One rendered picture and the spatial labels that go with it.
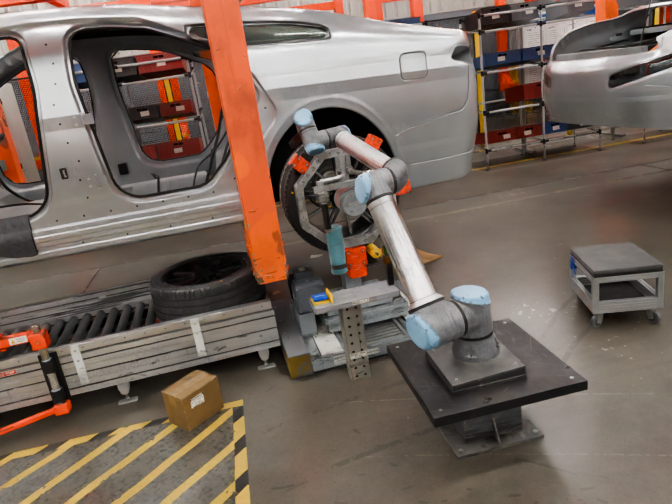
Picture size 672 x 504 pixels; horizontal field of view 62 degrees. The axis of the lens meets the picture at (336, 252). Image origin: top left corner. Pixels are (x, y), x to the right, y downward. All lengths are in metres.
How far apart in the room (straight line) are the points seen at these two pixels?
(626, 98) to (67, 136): 3.81
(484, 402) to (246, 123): 1.63
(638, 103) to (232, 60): 3.11
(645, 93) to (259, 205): 3.05
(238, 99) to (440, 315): 1.37
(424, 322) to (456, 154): 1.73
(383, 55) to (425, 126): 0.49
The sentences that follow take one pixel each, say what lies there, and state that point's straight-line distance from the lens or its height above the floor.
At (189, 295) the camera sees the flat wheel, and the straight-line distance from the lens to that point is 3.12.
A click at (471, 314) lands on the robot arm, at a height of 0.56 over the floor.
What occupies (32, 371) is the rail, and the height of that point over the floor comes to 0.30.
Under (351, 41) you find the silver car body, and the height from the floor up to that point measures 1.65.
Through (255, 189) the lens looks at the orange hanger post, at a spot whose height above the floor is 1.01.
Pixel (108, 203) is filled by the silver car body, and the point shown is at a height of 0.99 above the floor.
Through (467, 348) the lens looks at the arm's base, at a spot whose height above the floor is 0.40.
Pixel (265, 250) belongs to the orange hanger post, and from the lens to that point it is 2.85.
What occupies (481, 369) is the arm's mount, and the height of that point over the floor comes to 0.34.
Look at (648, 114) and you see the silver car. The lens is 4.79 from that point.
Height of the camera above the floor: 1.50
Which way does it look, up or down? 18 degrees down
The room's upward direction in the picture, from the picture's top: 9 degrees counter-clockwise
